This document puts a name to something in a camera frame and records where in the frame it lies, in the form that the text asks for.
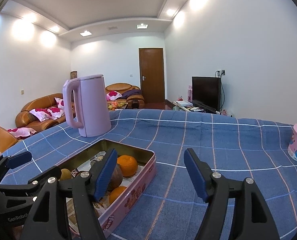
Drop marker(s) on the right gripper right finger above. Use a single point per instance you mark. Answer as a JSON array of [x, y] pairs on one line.
[[201, 175]]

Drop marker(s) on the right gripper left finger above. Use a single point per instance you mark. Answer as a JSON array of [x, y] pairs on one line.
[[101, 173]]

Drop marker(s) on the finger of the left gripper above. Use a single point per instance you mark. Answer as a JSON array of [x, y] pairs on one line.
[[38, 181], [18, 160]]

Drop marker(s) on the small longan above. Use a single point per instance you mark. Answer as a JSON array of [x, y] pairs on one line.
[[65, 174]]

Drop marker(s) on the purple passion fruit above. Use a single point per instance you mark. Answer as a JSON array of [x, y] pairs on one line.
[[116, 179]]

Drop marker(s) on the large orange tangerine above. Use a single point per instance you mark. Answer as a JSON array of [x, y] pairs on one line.
[[128, 165]]

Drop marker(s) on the person left hand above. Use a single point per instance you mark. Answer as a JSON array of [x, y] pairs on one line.
[[17, 232]]

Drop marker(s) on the blue plaid tablecloth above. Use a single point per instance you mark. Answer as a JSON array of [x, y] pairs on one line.
[[237, 148]]

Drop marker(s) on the red white cushion near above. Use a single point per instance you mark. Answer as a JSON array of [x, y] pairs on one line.
[[22, 132]]

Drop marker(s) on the red white cushion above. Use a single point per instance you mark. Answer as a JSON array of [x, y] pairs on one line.
[[52, 113], [22, 132], [60, 103], [113, 95]]

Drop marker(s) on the pink cookie tin box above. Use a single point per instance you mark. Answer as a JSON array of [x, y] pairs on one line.
[[114, 215]]

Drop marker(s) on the brown leather sofa left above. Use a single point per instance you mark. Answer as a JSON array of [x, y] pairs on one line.
[[26, 119]]

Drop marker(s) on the brown leather sofa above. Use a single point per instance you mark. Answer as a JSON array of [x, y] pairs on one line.
[[26, 119], [133, 102]]

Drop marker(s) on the pink electric kettle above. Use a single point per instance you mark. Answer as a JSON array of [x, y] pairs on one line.
[[85, 105]]

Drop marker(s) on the low tv stand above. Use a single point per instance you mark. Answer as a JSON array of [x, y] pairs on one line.
[[189, 107]]

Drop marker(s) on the red white cushion back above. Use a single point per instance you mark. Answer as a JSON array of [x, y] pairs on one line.
[[113, 95]]

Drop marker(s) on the pink box by tv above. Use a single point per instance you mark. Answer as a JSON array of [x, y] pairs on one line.
[[189, 93]]

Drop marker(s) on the black television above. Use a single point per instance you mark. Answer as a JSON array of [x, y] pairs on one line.
[[206, 91]]

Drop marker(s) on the brown leather sofa back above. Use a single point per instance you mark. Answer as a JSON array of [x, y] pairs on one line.
[[133, 102]]

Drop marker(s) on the purple blanket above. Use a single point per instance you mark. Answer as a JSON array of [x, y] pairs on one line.
[[131, 92]]

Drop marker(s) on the brown wooden door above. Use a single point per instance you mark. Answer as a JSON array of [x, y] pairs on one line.
[[151, 62]]

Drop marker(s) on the wall power outlet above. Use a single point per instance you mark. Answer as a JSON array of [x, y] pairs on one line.
[[219, 73]]

